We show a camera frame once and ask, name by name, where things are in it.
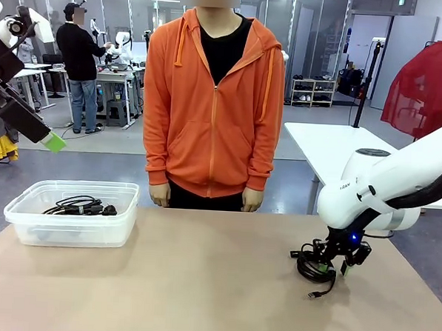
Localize yellow fabric item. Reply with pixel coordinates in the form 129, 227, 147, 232
0, 136, 20, 163

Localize red sheer cape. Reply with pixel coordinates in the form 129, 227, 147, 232
380, 33, 442, 143

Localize man in black jacket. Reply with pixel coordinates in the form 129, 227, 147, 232
51, 1, 115, 136

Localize black USB cable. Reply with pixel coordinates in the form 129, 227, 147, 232
287, 241, 340, 303

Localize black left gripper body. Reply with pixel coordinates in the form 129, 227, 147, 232
0, 30, 27, 115

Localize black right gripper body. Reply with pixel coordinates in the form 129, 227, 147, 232
323, 224, 369, 261

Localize person's right forearm orange sleeve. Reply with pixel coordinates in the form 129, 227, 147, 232
140, 120, 175, 188

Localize person in orange hoodie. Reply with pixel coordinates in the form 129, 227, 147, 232
137, 0, 290, 215

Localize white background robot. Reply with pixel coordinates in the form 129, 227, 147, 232
103, 31, 135, 64

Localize gray jacket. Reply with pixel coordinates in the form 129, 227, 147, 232
0, 105, 21, 144

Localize gray plastic stool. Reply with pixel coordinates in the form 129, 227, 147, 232
104, 98, 132, 128

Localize black light stand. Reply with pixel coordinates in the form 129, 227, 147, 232
143, 30, 155, 55

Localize person's left hand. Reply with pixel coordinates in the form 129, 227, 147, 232
241, 187, 264, 213

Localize white background desk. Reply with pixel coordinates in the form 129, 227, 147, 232
8, 62, 58, 113

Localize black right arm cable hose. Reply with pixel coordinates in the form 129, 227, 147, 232
350, 168, 442, 241

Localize bystander in gray jacket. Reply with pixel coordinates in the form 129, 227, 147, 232
13, 5, 38, 64

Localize white side table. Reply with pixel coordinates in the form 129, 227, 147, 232
279, 121, 442, 223

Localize black equipment bags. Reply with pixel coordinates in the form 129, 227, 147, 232
337, 67, 366, 99

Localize black tripod stand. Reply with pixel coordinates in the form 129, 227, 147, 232
352, 37, 386, 130

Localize wooden shoe rack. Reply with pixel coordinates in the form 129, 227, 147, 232
289, 76, 338, 109

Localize clear plastic storage bin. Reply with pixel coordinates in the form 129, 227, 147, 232
1, 175, 141, 252

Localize gray workbench desk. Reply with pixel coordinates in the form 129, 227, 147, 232
47, 61, 145, 130

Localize black power cable round plug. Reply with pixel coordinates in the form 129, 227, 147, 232
42, 199, 118, 219

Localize person's left forearm orange sleeve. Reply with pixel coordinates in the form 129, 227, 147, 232
244, 125, 283, 194

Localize person's right hand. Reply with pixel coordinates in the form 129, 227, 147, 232
148, 182, 172, 208

